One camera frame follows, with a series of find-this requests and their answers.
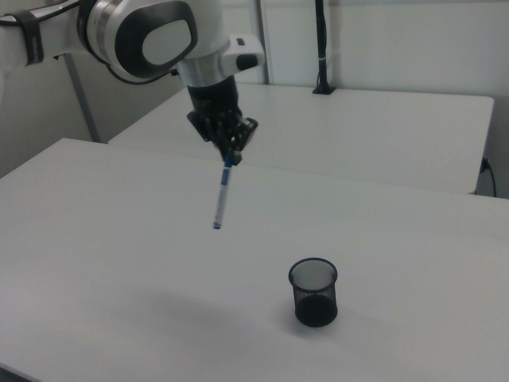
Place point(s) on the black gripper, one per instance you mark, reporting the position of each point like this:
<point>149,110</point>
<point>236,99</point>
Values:
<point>214,107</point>

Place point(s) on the blue and white marker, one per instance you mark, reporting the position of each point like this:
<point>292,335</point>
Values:
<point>221,195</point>

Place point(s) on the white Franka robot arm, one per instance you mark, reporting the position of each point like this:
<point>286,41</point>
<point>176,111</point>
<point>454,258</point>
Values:
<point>119,36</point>

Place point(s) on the black mesh pen cup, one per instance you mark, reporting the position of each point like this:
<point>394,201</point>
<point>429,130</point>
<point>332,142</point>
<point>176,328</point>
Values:
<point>317,310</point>

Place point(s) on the grey wall panel strip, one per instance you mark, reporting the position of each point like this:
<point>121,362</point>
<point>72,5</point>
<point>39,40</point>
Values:
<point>265,75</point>

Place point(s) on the black clamped camera pole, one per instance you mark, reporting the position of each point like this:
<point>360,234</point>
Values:
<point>322,40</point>

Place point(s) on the grey metal frame post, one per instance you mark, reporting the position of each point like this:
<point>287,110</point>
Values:
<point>85,115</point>

